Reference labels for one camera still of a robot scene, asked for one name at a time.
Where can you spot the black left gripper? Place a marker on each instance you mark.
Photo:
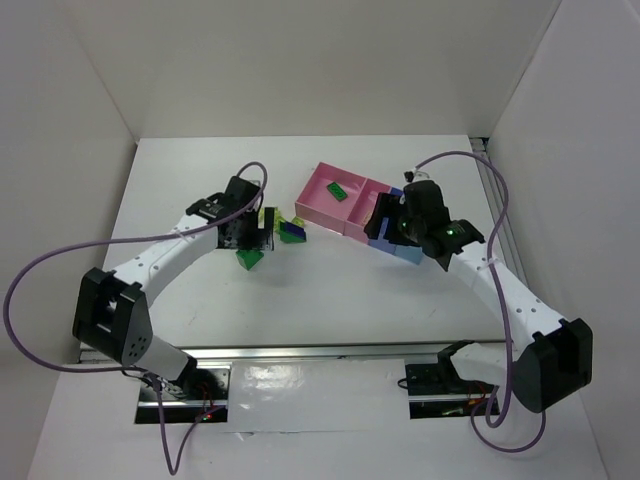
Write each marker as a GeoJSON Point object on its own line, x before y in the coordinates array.
{"type": "Point", "coordinates": [261, 232]}

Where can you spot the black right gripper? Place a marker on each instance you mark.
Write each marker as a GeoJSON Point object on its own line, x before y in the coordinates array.
{"type": "Point", "coordinates": [386, 218]}

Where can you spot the green stepped lego assembly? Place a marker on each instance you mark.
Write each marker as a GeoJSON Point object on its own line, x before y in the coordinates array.
{"type": "Point", "coordinates": [248, 259]}

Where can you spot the green 2x4 lego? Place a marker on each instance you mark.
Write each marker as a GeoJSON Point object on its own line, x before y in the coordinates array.
{"type": "Point", "coordinates": [337, 192]}

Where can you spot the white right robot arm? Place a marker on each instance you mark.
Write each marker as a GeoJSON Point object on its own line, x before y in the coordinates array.
{"type": "Point", "coordinates": [546, 358]}

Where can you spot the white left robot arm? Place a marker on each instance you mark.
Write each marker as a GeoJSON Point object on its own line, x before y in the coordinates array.
{"type": "Point", "coordinates": [112, 313]}

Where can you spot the dark blue lego brick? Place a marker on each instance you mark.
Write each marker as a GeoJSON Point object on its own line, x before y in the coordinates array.
{"type": "Point", "coordinates": [293, 230]}

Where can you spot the green lego under blue brick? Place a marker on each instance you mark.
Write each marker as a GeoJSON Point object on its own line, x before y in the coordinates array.
{"type": "Point", "coordinates": [290, 237]}

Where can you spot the purple blue container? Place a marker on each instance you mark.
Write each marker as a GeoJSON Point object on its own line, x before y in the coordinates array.
{"type": "Point", "coordinates": [380, 242]}

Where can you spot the large pink container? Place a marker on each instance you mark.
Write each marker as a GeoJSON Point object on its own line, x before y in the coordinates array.
{"type": "Point", "coordinates": [316, 204]}

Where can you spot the light blue container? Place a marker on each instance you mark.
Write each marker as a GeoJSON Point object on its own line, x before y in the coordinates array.
{"type": "Point", "coordinates": [411, 254]}

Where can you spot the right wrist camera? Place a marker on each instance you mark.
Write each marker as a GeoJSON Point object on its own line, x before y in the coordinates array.
{"type": "Point", "coordinates": [415, 175]}

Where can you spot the aluminium side rail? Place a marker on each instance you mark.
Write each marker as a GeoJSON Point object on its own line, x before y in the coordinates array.
{"type": "Point", "coordinates": [505, 245]}

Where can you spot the aluminium front rail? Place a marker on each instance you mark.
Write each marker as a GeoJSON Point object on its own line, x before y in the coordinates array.
{"type": "Point", "coordinates": [333, 351]}

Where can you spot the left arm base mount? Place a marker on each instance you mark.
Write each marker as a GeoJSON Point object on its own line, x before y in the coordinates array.
{"type": "Point", "coordinates": [208, 398]}

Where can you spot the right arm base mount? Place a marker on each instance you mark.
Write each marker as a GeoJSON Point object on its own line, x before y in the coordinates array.
{"type": "Point", "coordinates": [435, 390]}

